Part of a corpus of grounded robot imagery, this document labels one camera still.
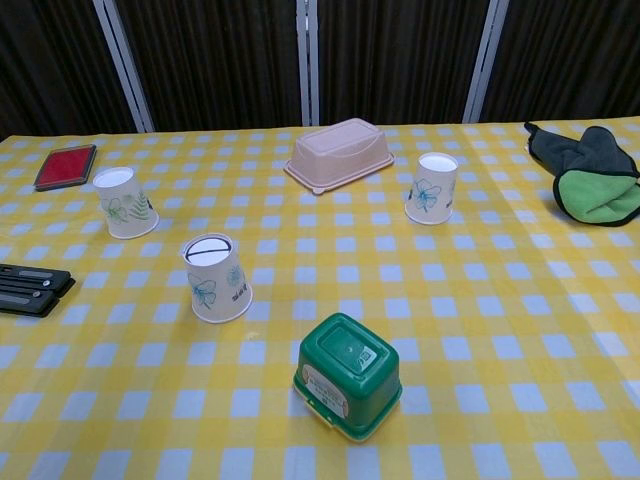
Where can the paper cup blue flower print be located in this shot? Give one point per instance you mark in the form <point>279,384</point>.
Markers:
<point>436,202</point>

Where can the paper cup green fern print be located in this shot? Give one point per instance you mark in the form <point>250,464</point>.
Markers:
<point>127,217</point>

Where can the paper cup pen-marked base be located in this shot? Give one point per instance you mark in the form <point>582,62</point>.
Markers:
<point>215,297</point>

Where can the pink plastic lunch box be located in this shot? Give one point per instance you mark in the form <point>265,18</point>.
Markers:
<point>335,155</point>

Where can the green plastic container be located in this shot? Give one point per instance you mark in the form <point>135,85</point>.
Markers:
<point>345,372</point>

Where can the yellow white checked tablecloth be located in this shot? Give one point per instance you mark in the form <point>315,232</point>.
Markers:
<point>575,275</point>
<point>300,445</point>

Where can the red ink stamp pad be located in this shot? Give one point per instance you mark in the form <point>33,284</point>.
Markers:
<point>65,166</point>

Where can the grey and green microfibre cloth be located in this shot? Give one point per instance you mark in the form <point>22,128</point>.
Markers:
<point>595,195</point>

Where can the white screen frame post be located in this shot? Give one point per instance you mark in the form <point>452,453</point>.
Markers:
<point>301,60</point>
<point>481,60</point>
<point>123,75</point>

